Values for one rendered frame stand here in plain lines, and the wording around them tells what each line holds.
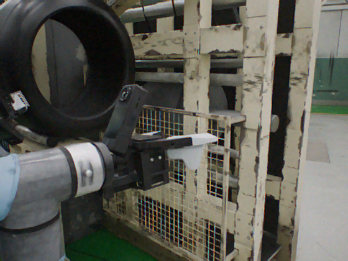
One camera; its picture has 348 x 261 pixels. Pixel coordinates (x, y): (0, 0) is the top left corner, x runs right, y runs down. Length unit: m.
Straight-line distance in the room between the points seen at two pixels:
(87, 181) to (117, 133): 0.08
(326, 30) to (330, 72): 1.22
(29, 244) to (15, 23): 0.86
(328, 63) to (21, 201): 9.96
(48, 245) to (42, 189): 0.08
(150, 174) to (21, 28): 0.80
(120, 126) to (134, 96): 0.05
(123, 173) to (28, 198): 0.15
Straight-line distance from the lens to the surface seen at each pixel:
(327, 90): 10.20
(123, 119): 0.46
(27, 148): 1.37
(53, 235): 0.45
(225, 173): 1.22
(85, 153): 0.43
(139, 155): 0.47
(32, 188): 0.41
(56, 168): 0.41
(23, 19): 1.17
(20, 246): 0.44
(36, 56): 1.61
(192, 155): 0.50
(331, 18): 10.32
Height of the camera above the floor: 1.19
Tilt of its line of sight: 12 degrees down
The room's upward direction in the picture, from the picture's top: straight up
